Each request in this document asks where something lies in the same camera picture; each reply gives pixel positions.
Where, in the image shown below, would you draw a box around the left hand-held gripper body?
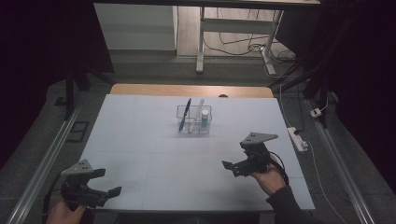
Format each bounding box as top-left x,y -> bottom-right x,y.
60,159 -> 108,209

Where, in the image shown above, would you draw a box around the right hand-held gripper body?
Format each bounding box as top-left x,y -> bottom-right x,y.
234,132 -> 279,178

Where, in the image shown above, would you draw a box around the green and white glue stick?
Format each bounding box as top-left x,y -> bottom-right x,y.
200,108 -> 210,130

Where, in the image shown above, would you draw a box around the clear plastic pen holder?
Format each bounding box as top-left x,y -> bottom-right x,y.
176,105 -> 214,135

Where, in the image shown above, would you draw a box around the white pen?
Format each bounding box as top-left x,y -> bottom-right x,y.
189,98 -> 205,134

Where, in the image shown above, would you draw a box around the blue pen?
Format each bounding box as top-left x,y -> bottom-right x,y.
177,97 -> 192,133

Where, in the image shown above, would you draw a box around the person's left hand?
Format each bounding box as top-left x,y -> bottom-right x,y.
46,199 -> 88,224

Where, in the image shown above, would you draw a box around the person's right hand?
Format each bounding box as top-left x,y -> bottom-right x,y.
249,154 -> 288,197

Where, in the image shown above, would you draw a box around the white power strip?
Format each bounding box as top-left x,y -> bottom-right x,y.
286,126 -> 309,153

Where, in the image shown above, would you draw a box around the white table mat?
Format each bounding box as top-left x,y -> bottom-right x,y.
78,93 -> 316,213

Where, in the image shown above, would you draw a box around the black metal stand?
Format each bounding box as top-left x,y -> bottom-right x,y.
268,60 -> 332,129
63,60 -> 117,121

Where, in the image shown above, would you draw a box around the white cabinet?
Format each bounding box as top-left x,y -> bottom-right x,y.
93,3 -> 178,51

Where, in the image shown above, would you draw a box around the right hand-held gripper cable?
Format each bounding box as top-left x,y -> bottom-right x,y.
268,150 -> 290,187

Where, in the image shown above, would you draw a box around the hand-held gripper cable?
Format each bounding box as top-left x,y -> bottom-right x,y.
268,150 -> 290,187
41,173 -> 64,224

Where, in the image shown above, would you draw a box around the left hand-held gripper cable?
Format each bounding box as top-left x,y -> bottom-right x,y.
41,173 -> 64,224

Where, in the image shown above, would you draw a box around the aluminium rail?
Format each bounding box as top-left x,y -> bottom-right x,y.
305,98 -> 378,224
5,102 -> 82,224

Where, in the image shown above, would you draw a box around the white power strip cable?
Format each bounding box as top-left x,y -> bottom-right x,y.
305,140 -> 341,224

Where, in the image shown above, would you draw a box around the black floor cables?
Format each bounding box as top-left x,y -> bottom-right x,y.
203,8 -> 296,64

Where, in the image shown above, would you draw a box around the white desk frame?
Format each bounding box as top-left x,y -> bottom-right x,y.
195,6 -> 285,76

